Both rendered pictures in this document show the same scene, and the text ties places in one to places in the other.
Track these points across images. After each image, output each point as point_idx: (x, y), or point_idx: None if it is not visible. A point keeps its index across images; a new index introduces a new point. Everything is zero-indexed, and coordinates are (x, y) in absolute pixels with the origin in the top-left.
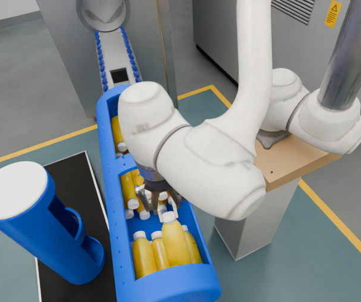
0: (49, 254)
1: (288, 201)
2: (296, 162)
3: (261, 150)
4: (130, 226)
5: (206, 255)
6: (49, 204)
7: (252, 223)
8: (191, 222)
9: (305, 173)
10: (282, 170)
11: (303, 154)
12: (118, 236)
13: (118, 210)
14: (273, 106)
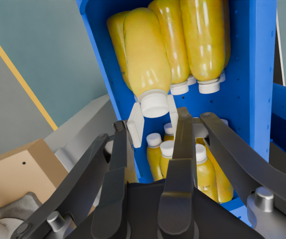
0: None
1: (58, 128)
2: None
3: (38, 191)
4: (215, 109)
5: (93, 38)
6: None
7: (92, 112)
8: (128, 106)
9: None
10: (11, 163)
11: None
12: (268, 70)
13: (261, 129)
14: None
